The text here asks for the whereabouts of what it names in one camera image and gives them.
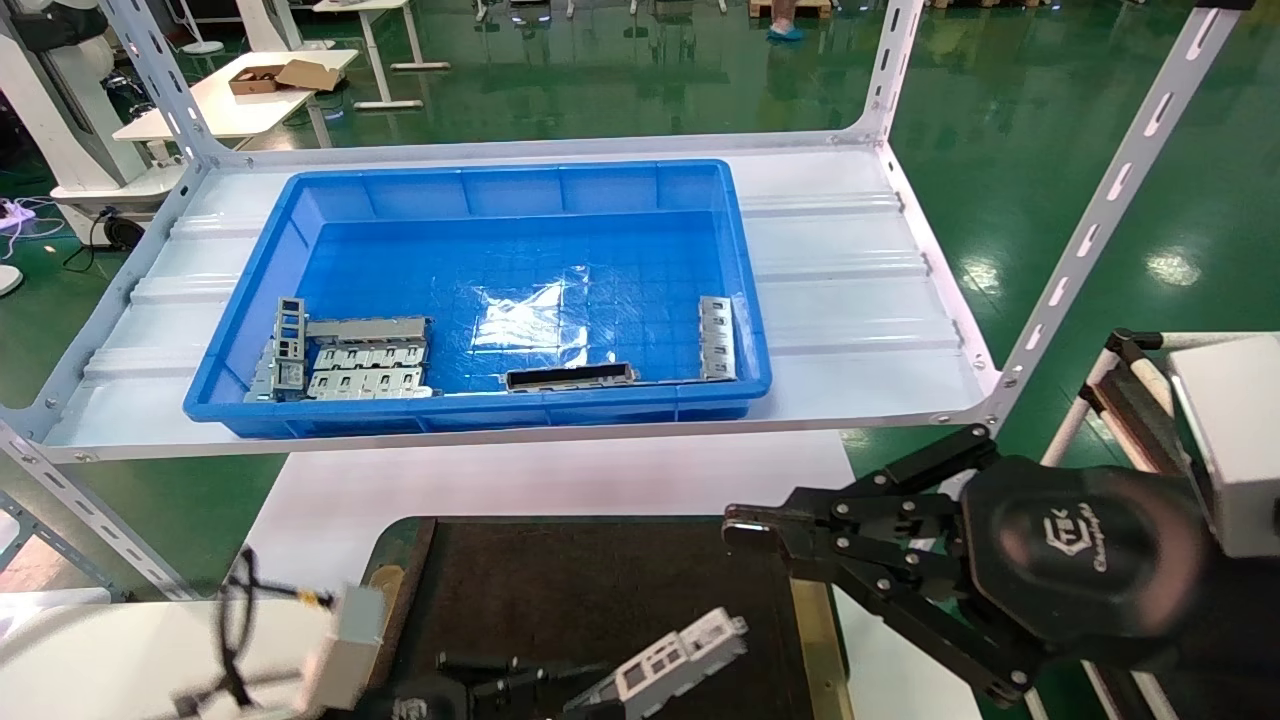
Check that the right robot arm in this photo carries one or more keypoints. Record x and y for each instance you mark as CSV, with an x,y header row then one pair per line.
x,y
1235,650

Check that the dark long metal part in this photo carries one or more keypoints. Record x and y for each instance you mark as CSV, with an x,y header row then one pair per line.
x,y
570,377

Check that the wooden pallet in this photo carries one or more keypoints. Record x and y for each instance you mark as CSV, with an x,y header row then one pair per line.
x,y
790,8

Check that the blue shoe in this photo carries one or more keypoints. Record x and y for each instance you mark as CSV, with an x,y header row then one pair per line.
x,y
786,33

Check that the white table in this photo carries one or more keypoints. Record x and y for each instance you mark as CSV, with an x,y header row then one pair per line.
x,y
235,105

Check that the small grey metal plate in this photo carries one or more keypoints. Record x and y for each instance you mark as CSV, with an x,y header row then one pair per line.
x,y
262,378

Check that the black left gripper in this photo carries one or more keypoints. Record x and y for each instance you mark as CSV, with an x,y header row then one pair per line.
x,y
410,702

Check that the blue plastic bin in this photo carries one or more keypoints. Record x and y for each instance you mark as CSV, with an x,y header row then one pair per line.
x,y
500,250

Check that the white metal shelf rack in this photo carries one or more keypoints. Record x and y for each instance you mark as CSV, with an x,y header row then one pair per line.
x,y
850,280

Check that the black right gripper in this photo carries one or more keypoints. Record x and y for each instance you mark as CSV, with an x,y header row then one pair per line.
x,y
1085,555

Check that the upright grey metal bracket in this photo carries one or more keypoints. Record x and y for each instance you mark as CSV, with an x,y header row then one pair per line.
x,y
290,340

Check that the white desk with legs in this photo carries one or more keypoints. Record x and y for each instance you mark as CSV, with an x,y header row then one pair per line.
x,y
375,50

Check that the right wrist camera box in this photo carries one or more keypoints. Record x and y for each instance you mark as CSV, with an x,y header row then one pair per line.
x,y
1235,440

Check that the grey slotted metal bracket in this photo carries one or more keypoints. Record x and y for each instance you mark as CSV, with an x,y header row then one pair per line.
x,y
716,340

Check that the clear plastic bag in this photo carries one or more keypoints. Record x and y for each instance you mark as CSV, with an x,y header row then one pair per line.
x,y
520,320

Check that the white machine pedestal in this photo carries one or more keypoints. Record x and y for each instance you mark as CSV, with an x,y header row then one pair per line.
x,y
70,120

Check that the grey metal part square holes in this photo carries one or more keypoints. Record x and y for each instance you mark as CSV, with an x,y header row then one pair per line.
x,y
675,660

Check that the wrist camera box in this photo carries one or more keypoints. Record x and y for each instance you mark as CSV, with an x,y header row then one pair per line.
x,y
1235,440
345,645

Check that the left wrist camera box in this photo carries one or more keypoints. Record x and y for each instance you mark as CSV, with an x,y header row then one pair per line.
x,y
345,645

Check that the open cardboard box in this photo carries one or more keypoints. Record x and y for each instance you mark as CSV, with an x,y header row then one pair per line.
x,y
285,76

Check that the long grey metal channel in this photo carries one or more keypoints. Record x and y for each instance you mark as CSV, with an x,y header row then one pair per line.
x,y
370,329

